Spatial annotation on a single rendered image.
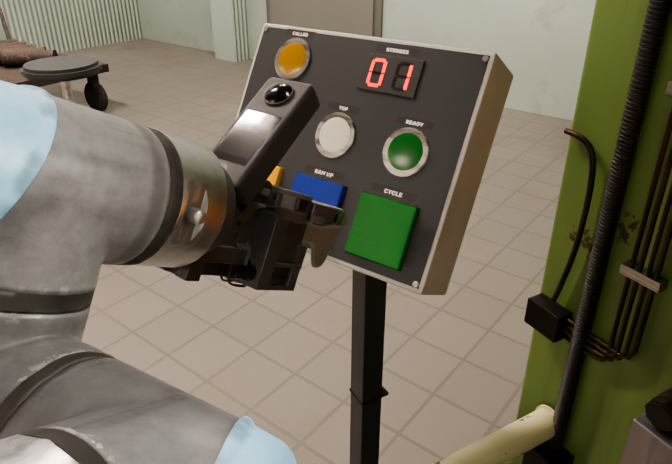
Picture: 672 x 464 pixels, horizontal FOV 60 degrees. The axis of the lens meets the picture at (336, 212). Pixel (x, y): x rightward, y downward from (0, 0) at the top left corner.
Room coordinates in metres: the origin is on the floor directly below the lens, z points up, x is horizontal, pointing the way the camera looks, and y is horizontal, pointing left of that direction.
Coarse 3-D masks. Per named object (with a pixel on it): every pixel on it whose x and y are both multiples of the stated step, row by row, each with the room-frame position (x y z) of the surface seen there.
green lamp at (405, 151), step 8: (400, 136) 0.65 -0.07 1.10; (408, 136) 0.64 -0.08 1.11; (416, 136) 0.64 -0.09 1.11; (392, 144) 0.64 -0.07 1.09; (400, 144) 0.64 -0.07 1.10; (408, 144) 0.63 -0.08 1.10; (416, 144) 0.63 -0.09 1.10; (392, 152) 0.64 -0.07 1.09; (400, 152) 0.63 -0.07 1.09; (408, 152) 0.63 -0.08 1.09; (416, 152) 0.62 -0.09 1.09; (392, 160) 0.63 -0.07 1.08; (400, 160) 0.63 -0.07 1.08; (408, 160) 0.62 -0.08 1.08; (416, 160) 0.62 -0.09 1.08; (400, 168) 0.62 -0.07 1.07; (408, 168) 0.62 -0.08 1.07
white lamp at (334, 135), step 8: (328, 120) 0.71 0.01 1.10; (336, 120) 0.70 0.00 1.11; (344, 120) 0.69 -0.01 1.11; (328, 128) 0.70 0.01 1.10; (336, 128) 0.69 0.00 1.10; (344, 128) 0.69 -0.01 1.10; (320, 136) 0.70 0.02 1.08; (328, 136) 0.69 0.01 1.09; (336, 136) 0.69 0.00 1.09; (344, 136) 0.68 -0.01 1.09; (328, 144) 0.69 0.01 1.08; (336, 144) 0.68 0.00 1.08; (344, 144) 0.68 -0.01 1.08
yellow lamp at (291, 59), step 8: (288, 48) 0.79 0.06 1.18; (296, 48) 0.79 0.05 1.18; (280, 56) 0.79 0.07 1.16; (288, 56) 0.79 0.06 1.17; (296, 56) 0.78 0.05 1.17; (304, 56) 0.77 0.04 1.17; (280, 64) 0.79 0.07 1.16; (288, 64) 0.78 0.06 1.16; (296, 64) 0.77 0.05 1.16; (288, 72) 0.77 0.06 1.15; (296, 72) 0.77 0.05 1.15
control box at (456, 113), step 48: (336, 48) 0.76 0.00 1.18; (384, 48) 0.72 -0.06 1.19; (432, 48) 0.69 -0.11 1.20; (336, 96) 0.72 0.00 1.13; (384, 96) 0.69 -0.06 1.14; (432, 96) 0.66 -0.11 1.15; (480, 96) 0.63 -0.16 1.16; (384, 144) 0.65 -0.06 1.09; (432, 144) 0.62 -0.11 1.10; (480, 144) 0.63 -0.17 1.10; (384, 192) 0.62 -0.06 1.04; (432, 192) 0.59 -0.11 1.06; (336, 240) 0.62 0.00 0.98; (432, 240) 0.56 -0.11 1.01; (432, 288) 0.56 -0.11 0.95
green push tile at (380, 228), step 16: (368, 208) 0.61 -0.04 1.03; (384, 208) 0.60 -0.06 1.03; (400, 208) 0.59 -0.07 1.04; (416, 208) 0.58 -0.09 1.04; (352, 224) 0.61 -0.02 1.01; (368, 224) 0.60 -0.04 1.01; (384, 224) 0.59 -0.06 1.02; (400, 224) 0.58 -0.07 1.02; (352, 240) 0.60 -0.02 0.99; (368, 240) 0.59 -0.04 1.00; (384, 240) 0.58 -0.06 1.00; (400, 240) 0.57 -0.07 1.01; (368, 256) 0.58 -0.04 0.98; (384, 256) 0.57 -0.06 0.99; (400, 256) 0.56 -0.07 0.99
